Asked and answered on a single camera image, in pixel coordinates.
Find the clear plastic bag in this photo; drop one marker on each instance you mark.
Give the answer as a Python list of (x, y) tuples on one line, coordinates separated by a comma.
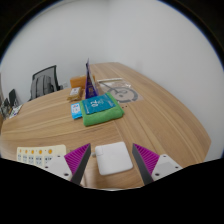
[(121, 90)]

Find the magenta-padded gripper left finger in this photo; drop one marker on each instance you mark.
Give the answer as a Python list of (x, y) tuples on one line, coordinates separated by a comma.
[(76, 160)]

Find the small blue packet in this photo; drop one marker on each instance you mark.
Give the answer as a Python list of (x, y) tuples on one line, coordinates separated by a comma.
[(75, 111)]

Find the brown cluttered organizer box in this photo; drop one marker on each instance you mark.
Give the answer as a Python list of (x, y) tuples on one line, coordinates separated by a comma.
[(5, 107)]

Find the teal printed card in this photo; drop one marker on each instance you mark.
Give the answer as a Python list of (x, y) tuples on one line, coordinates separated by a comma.
[(97, 104)]

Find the white charger block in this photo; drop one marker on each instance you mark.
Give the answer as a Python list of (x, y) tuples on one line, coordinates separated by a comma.
[(113, 158)]

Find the cream power strip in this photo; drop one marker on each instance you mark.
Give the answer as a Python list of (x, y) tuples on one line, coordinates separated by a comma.
[(36, 155)]

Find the small black chair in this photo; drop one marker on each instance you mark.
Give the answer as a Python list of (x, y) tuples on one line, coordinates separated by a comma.
[(13, 96)]

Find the green and white pamphlet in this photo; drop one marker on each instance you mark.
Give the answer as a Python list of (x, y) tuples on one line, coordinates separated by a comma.
[(15, 111)]

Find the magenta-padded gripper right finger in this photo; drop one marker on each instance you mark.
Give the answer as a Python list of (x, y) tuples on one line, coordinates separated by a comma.
[(146, 160)]

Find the small brown box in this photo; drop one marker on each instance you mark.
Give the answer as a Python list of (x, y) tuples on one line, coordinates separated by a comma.
[(75, 94)]

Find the grey backpack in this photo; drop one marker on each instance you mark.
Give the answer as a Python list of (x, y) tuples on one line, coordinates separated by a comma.
[(42, 86)]

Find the black mesh office chair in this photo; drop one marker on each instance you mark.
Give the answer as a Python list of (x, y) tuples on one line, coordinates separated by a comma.
[(50, 71)]

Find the green folded cloth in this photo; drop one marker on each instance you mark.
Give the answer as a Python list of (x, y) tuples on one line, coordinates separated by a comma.
[(101, 118)]

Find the orange box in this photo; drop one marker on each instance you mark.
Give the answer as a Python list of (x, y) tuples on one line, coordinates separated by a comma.
[(78, 81)]

